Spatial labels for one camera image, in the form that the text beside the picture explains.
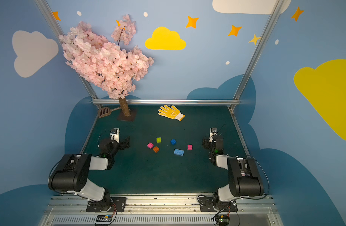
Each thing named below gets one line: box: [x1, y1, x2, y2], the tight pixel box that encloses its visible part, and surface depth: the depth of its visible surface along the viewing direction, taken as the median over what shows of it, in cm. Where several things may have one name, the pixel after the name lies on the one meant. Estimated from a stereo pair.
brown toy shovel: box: [98, 106, 122, 119], surface depth 117 cm
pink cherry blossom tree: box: [58, 14, 155, 117], surface depth 77 cm
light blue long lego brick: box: [173, 148, 185, 157], surface depth 95 cm
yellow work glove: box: [157, 104, 186, 122], surface depth 121 cm
